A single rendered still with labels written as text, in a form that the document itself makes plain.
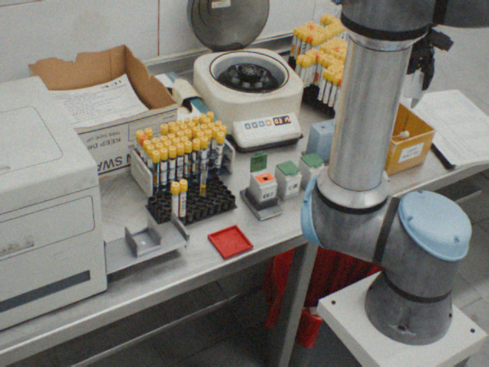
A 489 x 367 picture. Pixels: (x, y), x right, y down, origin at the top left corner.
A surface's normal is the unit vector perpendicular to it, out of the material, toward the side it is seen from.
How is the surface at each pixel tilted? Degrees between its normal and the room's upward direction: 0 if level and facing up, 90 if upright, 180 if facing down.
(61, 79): 88
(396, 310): 71
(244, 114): 90
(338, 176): 91
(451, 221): 5
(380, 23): 90
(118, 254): 0
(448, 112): 1
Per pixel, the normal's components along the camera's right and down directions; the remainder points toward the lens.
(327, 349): -0.84, 0.28
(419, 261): -0.41, 0.52
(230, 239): 0.10, -0.76
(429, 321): 0.20, 0.33
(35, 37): 0.53, 0.59
